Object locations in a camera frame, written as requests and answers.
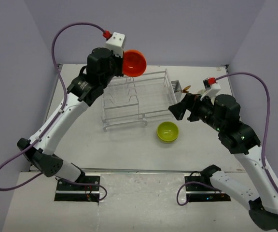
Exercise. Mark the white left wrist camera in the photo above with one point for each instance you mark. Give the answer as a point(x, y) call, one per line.
point(115, 42)

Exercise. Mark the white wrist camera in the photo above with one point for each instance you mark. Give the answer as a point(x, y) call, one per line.
point(115, 42)
point(211, 88)

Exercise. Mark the floral leaf pattern bowl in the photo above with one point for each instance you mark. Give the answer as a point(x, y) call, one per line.
point(201, 92)

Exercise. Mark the white wire dish rack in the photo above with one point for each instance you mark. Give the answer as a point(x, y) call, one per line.
point(128, 100)

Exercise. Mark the gold utensil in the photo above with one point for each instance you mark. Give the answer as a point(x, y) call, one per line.
point(186, 89)

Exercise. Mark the grey cutlery holder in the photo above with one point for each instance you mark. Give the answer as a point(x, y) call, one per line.
point(177, 89)

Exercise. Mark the lime green bowl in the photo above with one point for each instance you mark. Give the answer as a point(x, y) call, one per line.
point(168, 140)
point(167, 129)

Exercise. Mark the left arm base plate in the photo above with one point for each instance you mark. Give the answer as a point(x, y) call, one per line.
point(66, 192)

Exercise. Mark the orange bowl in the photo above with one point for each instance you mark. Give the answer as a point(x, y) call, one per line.
point(134, 63)

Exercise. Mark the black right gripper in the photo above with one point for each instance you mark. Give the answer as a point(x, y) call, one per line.
point(190, 101)

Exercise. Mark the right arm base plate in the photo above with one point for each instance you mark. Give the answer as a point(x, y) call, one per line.
point(200, 193)

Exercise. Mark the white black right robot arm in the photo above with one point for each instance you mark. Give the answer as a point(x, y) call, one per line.
point(222, 114)

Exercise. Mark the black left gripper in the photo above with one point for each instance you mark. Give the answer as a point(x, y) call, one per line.
point(120, 59)

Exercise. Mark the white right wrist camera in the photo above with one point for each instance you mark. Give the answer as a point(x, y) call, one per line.
point(211, 88)

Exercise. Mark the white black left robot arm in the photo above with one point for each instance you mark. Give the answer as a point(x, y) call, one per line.
point(102, 66)

